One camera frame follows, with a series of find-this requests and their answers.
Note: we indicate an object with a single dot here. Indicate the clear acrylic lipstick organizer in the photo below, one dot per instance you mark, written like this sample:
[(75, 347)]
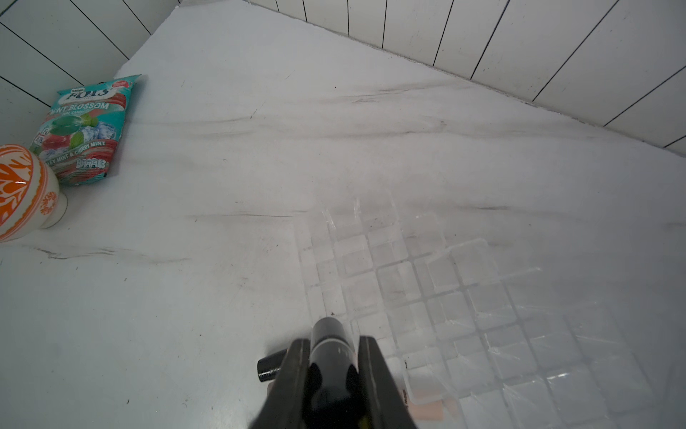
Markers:
[(494, 349)]

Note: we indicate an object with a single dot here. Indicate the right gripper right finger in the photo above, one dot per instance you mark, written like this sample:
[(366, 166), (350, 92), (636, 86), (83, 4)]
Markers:
[(383, 405)]

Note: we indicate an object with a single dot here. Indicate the orange white patterned bowl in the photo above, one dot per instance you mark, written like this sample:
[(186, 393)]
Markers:
[(31, 198)]

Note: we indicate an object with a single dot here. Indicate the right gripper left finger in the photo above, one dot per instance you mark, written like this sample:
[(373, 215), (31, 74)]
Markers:
[(284, 404)]

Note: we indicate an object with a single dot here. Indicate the teal mint candy bag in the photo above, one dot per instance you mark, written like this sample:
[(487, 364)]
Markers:
[(81, 132)]

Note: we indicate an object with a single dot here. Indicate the pink clear lip gloss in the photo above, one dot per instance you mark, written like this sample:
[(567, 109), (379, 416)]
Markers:
[(432, 414)]

